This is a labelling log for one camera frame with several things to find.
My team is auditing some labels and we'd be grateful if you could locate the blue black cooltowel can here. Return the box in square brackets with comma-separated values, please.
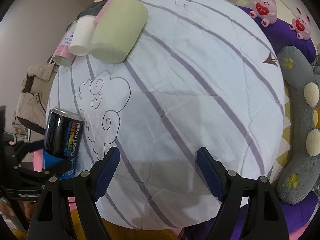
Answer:
[43, 108, 83, 177]

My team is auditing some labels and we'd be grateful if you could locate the white paper cup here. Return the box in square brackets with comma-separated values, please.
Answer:
[69, 15, 96, 56]

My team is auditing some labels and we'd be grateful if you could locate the light green felt cup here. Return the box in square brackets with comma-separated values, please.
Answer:
[90, 0, 148, 64]

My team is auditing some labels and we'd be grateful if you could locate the grey plush toy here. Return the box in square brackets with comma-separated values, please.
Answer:
[277, 46, 319, 204]

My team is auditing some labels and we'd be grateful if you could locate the beige jacket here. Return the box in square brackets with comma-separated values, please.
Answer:
[16, 63, 59, 135]

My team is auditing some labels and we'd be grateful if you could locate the pink green labelled bottle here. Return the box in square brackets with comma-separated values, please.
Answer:
[53, 22, 76, 67]

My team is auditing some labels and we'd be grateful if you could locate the dark grey cloth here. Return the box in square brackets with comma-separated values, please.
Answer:
[76, 0, 108, 20]

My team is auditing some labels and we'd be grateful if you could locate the purple cushion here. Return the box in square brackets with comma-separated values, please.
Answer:
[239, 7, 316, 63]

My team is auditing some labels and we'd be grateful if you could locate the small pink bunny plush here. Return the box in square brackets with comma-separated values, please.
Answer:
[289, 7, 311, 40]

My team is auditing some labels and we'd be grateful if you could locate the large pink bunny plush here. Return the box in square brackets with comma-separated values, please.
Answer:
[249, 0, 278, 28]

